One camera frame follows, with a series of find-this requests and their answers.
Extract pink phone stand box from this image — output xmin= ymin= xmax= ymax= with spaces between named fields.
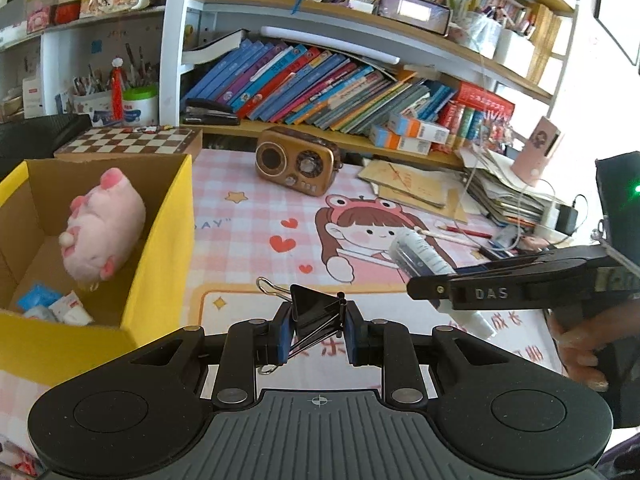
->
xmin=511 ymin=117 xmax=562 ymax=186

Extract stack of papers notebooks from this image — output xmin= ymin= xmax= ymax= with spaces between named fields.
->
xmin=458 ymin=146 xmax=554 ymax=229

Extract black electronic keyboard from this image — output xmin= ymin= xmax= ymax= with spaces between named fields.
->
xmin=0 ymin=114 xmax=92 ymax=180

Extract white pen holder cup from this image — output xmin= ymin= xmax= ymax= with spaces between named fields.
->
xmin=73 ymin=91 xmax=114 ymax=127

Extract red pencil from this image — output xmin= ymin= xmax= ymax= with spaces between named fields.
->
xmin=439 ymin=226 xmax=493 ymax=240

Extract person's right hand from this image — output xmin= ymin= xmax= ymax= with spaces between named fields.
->
xmin=547 ymin=297 xmax=639 ymax=392

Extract smartphone on shelf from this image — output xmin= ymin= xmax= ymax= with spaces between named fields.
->
xmin=376 ymin=0 xmax=451 ymax=36

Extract pink cartoon desk mat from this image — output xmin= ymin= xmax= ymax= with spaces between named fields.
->
xmin=1 ymin=150 xmax=563 ymax=452

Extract orange white carton lower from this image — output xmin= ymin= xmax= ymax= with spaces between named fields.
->
xmin=368 ymin=125 xmax=432 ymax=155

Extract dark blue white tube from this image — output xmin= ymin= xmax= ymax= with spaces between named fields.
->
xmin=388 ymin=231 xmax=496 ymax=340

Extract brown paper envelopes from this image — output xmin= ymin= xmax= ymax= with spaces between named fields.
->
xmin=358 ymin=160 xmax=469 ymax=223

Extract row of leaning books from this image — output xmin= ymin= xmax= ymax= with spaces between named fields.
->
xmin=180 ymin=38 xmax=454 ymax=136

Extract green lid white jar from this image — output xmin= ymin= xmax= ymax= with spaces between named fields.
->
xmin=122 ymin=84 xmax=158 ymax=127

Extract orange white carton upper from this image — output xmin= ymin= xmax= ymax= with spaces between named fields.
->
xmin=387 ymin=114 xmax=449 ymax=144

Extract orange white carton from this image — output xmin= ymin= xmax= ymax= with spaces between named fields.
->
xmin=387 ymin=114 xmax=449 ymax=144
xmin=368 ymin=125 xmax=432 ymax=155

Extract wooden chessboard box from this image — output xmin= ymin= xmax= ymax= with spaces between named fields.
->
xmin=54 ymin=127 xmax=203 ymax=160

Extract yellow cardboard box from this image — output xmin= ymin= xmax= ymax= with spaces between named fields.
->
xmin=1 ymin=155 xmax=194 ymax=386

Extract pink plush pig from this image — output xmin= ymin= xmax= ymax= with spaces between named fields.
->
xmin=58 ymin=167 xmax=146 ymax=287

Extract small red white box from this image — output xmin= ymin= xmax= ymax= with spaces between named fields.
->
xmin=49 ymin=292 xmax=94 ymax=326

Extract brown retro radio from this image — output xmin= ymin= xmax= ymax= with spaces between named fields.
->
xmin=255 ymin=126 xmax=342 ymax=197

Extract red white doll figure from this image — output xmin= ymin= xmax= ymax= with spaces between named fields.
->
xmin=54 ymin=0 xmax=81 ymax=25

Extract black stapler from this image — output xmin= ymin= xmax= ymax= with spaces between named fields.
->
xmin=181 ymin=98 xmax=241 ymax=126

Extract white bookshelf frame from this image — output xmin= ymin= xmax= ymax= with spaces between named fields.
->
xmin=1 ymin=0 xmax=556 ymax=126

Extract black power adapter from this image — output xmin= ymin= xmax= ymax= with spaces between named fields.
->
xmin=555 ymin=193 xmax=588 ymax=236

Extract white charging cable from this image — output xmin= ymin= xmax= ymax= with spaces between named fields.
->
xmin=461 ymin=34 xmax=557 ymax=241

